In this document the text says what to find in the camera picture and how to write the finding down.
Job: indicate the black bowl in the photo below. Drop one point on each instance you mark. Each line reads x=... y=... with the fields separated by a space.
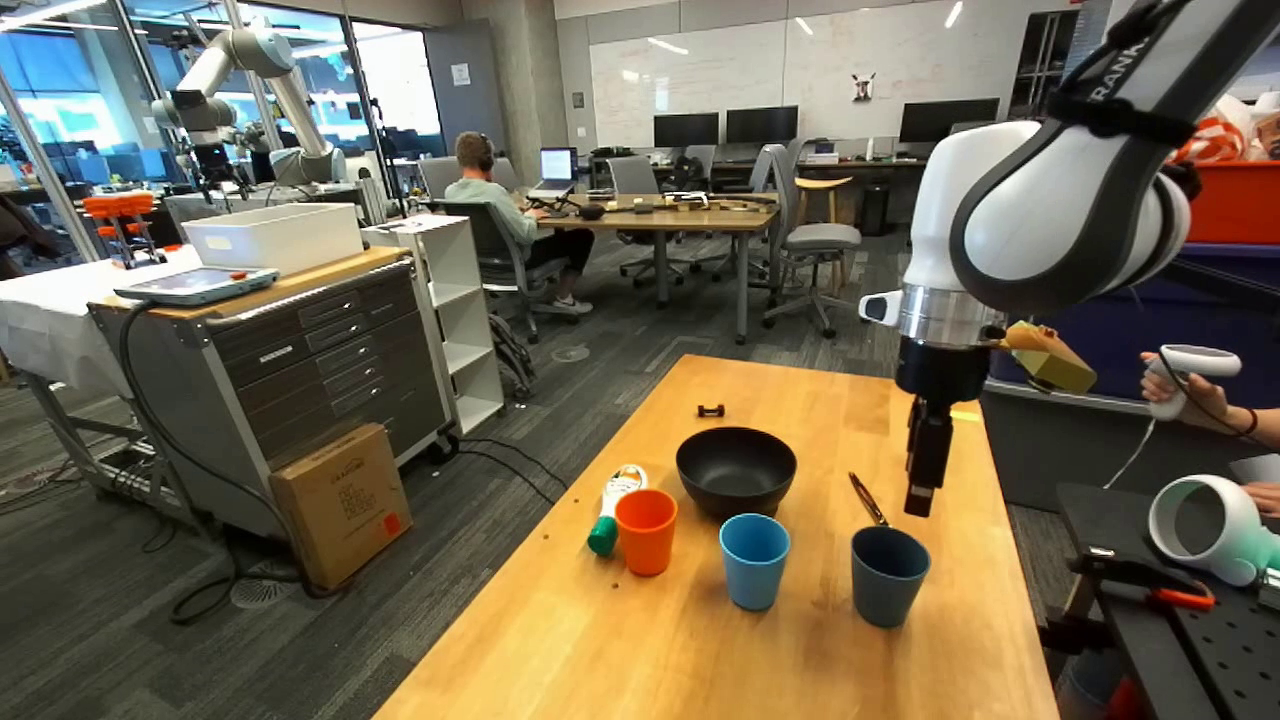
x=734 y=475

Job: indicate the white VR controller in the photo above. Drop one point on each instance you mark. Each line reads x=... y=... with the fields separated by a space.
x=1200 y=357

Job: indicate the operator forearm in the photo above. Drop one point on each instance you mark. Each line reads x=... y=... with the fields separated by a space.
x=1258 y=424

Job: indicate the wooden office table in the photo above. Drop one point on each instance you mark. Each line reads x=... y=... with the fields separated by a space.
x=667 y=213

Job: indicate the white plastic bin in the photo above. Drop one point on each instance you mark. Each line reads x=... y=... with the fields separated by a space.
x=272 y=237

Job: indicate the seated person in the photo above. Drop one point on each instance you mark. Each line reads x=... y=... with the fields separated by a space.
x=485 y=207

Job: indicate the white bottle green cap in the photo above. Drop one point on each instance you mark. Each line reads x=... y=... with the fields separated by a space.
x=617 y=502

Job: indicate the operator hand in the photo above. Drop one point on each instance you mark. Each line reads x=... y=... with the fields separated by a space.
x=1195 y=400

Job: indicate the light blue cup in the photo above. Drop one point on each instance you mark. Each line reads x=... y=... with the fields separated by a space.
x=755 y=566

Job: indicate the white covered table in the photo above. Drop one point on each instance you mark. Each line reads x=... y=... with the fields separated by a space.
x=55 y=321

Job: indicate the white shelf unit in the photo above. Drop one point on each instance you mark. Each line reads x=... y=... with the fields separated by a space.
x=461 y=321

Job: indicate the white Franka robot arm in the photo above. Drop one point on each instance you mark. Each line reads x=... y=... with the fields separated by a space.
x=1025 y=202

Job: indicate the white orange plastic bag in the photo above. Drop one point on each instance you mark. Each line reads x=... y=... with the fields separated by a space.
x=1224 y=143

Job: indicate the black monitor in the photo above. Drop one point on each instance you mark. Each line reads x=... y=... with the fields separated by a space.
x=944 y=113
x=760 y=124
x=687 y=130

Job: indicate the orange cup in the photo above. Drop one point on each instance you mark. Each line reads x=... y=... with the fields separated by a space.
x=647 y=534

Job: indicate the black perforated workbench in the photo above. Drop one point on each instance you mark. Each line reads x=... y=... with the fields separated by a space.
x=1200 y=667

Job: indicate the yellow wrist camera block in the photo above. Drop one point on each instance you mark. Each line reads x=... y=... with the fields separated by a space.
x=1047 y=357

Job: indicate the grey tablet device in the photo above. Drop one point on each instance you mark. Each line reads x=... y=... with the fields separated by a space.
x=193 y=284

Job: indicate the large wall whiteboard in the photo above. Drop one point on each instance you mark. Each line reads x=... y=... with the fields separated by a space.
x=720 y=66

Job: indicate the black office chair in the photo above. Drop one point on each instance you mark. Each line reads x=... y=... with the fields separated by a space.
x=502 y=262

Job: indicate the orange machine part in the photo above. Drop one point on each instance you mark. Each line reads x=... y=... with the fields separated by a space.
x=120 y=213

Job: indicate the open laptop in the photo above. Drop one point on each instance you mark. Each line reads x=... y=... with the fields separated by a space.
x=557 y=167

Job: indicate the cardboard box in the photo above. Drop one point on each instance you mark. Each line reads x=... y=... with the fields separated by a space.
x=341 y=506

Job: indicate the grey office chair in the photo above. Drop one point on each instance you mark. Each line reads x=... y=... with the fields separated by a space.
x=823 y=243

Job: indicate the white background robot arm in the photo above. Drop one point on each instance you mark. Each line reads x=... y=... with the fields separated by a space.
x=285 y=93

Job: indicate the orange bin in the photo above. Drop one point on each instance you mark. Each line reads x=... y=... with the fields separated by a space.
x=1243 y=202

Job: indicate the grey tote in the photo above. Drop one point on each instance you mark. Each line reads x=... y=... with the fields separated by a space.
x=1054 y=455

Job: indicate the grey drawer cabinet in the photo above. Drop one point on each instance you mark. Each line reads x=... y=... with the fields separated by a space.
x=320 y=373

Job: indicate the white mug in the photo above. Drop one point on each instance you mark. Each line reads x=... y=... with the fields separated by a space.
x=1243 y=534

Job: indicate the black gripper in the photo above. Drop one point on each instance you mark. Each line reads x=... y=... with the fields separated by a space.
x=942 y=373

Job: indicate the blue bin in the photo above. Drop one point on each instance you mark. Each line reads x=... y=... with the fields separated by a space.
x=1200 y=300

